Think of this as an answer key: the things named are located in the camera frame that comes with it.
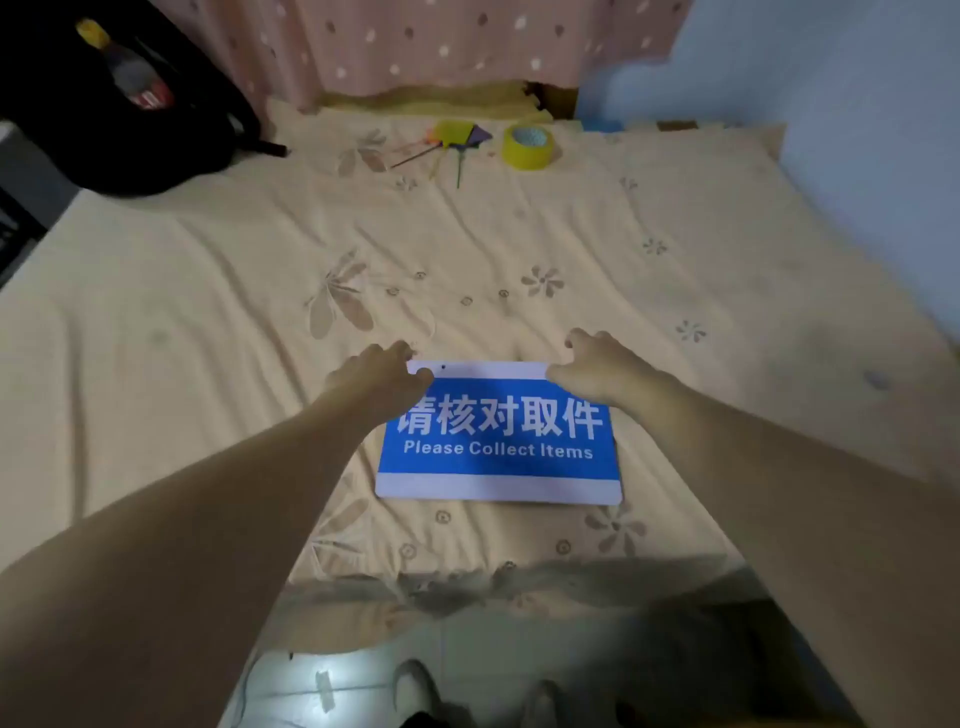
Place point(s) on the dark bedside furniture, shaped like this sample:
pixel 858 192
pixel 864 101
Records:
pixel 16 217

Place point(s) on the yellow tape roll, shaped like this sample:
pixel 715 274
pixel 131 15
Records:
pixel 528 146

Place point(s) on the person's shoe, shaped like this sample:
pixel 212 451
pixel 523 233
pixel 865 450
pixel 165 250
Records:
pixel 417 694
pixel 541 705

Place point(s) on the person's left shoe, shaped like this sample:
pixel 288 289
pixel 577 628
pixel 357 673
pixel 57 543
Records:
pixel 417 694

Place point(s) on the plastic bottle with yellow cap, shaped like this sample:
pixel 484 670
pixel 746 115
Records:
pixel 131 71

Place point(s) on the beige floral bed sheet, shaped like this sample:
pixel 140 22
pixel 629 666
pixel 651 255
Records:
pixel 225 300

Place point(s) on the person's right shoe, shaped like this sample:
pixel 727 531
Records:
pixel 541 705

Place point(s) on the person's left hand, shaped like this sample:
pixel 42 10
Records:
pixel 371 386

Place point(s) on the orange fly swatter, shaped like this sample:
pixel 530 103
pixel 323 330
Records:
pixel 412 154

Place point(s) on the person's right thumb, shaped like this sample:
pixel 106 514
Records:
pixel 562 373

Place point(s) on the black backpack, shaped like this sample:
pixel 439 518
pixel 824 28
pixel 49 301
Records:
pixel 97 127

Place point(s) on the purple fly swatter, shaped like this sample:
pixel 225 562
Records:
pixel 477 136

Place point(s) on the blue and white sign board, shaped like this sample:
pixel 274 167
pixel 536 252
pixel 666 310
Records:
pixel 499 461

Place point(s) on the person's right hand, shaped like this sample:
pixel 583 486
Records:
pixel 611 371

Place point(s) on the person's left forearm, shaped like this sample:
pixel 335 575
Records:
pixel 172 555

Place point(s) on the person's right forearm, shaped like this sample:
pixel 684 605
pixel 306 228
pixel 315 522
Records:
pixel 795 525

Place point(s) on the person's left thumb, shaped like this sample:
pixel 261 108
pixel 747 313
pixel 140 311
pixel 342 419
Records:
pixel 421 382

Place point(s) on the pink dotted curtain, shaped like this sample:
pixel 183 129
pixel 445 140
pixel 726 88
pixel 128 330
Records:
pixel 420 41

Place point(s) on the small blue object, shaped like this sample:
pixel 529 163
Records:
pixel 600 124

